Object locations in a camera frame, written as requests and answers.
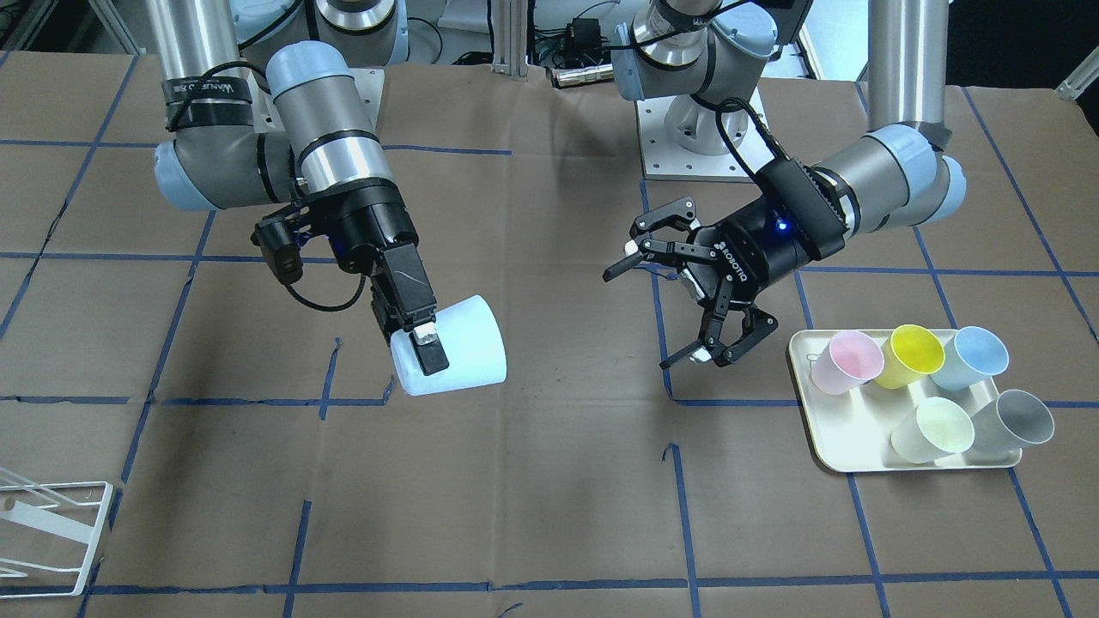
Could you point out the yellow plastic cup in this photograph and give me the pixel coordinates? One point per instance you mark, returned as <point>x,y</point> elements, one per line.
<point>910,353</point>

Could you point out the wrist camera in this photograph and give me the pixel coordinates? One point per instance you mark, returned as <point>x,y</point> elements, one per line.
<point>821,225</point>
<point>280,239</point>

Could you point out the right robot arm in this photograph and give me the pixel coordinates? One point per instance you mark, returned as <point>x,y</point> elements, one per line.
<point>263,107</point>

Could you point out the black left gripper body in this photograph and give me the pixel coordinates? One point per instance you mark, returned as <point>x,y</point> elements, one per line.
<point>754,251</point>

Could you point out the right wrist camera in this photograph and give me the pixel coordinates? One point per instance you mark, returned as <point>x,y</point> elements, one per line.
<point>280,239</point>

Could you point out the light blue plastic cup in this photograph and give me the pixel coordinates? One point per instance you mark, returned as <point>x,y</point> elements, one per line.
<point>473,345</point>

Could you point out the white wire cup rack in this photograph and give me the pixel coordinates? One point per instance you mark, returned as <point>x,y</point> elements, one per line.
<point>51,535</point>

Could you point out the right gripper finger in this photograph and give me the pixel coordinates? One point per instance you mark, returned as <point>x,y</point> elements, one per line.
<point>428,348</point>

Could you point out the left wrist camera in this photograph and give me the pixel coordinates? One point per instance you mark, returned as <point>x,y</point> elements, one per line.
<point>821,225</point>

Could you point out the cream serving tray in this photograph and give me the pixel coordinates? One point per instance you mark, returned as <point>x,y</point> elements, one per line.
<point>851,432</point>

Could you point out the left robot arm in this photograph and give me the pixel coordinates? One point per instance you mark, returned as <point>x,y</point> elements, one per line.
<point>705,60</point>

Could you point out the grey plastic cup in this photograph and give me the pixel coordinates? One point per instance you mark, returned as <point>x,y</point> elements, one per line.
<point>1014,420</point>

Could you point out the cream plastic cup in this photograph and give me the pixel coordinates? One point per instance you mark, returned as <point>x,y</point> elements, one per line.
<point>936,428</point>

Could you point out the pink plastic cup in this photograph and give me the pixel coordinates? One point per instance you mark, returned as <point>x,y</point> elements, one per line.
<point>850,359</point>

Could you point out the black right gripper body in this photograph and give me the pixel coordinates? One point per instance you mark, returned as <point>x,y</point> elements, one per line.
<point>371,225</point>

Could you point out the aluminium frame post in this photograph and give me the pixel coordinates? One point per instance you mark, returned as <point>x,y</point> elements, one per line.
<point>509,25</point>

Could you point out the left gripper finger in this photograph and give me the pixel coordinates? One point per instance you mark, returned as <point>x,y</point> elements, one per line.
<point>626,263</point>
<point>698,352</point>

